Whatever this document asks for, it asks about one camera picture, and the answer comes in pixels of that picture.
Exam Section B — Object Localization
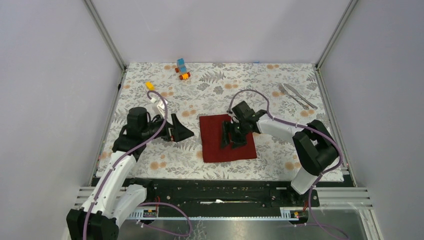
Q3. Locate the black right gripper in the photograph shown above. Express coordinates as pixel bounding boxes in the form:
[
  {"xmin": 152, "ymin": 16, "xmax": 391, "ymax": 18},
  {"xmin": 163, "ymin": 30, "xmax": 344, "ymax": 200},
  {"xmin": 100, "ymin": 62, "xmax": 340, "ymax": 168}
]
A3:
[{"xmin": 219, "ymin": 120, "xmax": 249, "ymax": 150}]

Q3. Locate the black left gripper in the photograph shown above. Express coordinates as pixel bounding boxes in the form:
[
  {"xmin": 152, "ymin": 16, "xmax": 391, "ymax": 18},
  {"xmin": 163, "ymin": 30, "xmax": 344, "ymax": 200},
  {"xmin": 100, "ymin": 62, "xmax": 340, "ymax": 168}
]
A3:
[{"xmin": 142, "ymin": 113, "xmax": 195, "ymax": 142}]

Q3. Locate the red cloth napkin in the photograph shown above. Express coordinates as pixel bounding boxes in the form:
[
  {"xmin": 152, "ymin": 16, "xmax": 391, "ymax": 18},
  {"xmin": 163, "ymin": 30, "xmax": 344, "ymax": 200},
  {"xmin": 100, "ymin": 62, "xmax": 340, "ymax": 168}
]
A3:
[{"xmin": 199, "ymin": 114, "xmax": 257, "ymax": 163}]

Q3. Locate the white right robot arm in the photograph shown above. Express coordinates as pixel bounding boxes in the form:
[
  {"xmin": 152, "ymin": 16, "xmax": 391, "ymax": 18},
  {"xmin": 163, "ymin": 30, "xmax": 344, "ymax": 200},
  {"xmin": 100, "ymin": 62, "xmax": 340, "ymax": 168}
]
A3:
[{"xmin": 220, "ymin": 101, "xmax": 342, "ymax": 206}]

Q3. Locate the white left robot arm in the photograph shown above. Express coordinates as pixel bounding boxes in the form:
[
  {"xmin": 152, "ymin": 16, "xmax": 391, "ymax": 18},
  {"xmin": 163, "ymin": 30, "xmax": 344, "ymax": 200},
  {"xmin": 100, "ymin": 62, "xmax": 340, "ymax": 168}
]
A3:
[{"xmin": 66, "ymin": 98, "xmax": 194, "ymax": 240}]

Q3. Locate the yellow toy block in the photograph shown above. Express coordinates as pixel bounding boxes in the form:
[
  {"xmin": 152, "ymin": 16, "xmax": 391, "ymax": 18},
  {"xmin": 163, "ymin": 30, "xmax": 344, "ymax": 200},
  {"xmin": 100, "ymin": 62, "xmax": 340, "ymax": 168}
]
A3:
[{"xmin": 145, "ymin": 82, "xmax": 155, "ymax": 91}]

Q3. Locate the blue orange toy car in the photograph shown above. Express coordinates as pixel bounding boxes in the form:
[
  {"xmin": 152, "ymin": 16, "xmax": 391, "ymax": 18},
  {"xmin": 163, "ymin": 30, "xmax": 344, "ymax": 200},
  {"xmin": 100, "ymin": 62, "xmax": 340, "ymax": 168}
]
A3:
[{"xmin": 174, "ymin": 58, "xmax": 191, "ymax": 80}]

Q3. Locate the silver fork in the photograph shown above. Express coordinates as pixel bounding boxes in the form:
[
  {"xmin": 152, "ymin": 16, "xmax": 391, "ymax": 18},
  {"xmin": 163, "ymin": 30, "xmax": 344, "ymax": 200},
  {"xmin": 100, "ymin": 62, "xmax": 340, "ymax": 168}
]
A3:
[{"xmin": 278, "ymin": 83, "xmax": 309, "ymax": 110}]

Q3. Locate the floral patterned tablecloth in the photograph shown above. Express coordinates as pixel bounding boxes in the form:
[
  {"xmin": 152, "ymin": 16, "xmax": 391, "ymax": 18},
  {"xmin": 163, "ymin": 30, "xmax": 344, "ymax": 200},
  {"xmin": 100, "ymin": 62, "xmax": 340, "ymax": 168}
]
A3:
[{"xmin": 95, "ymin": 63, "xmax": 330, "ymax": 181}]

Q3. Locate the silver table knife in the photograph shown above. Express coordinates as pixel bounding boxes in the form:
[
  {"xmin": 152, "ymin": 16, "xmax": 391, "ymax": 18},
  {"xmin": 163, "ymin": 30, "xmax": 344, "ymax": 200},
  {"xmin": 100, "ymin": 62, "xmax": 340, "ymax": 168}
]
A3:
[{"xmin": 283, "ymin": 83, "xmax": 318, "ymax": 110}]

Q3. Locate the slotted cable duct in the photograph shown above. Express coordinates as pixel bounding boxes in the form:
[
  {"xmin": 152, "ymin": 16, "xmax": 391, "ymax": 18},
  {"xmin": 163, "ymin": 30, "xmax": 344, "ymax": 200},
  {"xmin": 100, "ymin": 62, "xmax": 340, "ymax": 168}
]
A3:
[{"xmin": 85, "ymin": 207, "xmax": 301, "ymax": 222}]

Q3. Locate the left aluminium frame post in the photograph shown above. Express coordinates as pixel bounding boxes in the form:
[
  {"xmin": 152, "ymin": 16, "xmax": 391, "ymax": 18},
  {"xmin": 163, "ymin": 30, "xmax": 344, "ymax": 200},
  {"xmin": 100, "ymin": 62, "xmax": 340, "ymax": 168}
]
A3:
[{"xmin": 82, "ymin": 0, "xmax": 127, "ymax": 72}]

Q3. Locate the aluminium frame post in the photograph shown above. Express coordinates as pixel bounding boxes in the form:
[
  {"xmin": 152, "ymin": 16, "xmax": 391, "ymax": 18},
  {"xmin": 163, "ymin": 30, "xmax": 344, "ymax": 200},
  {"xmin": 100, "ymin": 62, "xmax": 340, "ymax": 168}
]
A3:
[
  {"xmin": 82, "ymin": 0, "xmax": 127, "ymax": 72},
  {"xmin": 315, "ymin": 0, "xmax": 359, "ymax": 70}
]

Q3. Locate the right aluminium frame post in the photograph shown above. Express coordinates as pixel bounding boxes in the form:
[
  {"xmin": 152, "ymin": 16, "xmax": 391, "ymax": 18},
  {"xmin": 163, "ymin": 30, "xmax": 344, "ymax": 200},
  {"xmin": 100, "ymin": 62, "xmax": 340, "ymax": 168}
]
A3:
[{"xmin": 315, "ymin": 0, "xmax": 359, "ymax": 70}]

